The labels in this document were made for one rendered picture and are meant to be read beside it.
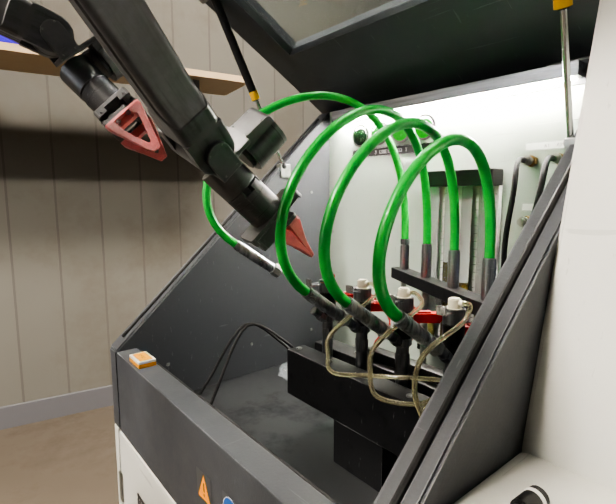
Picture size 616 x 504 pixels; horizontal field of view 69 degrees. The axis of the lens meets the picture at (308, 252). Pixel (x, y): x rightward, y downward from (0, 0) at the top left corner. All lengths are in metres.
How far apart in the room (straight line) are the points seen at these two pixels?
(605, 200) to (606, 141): 0.06
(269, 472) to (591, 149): 0.48
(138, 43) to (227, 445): 0.45
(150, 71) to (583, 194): 0.46
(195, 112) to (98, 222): 2.27
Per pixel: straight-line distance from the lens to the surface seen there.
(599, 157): 0.55
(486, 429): 0.48
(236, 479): 0.57
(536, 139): 0.85
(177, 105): 0.54
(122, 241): 2.81
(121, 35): 0.49
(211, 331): 1.01
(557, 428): 0.54
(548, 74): 0.83
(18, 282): 2.81
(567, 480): 0.53
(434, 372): 0.68
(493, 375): 0.47
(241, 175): 0.64
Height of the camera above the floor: 1.25
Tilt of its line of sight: 7 degrees down
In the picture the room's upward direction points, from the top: straight up
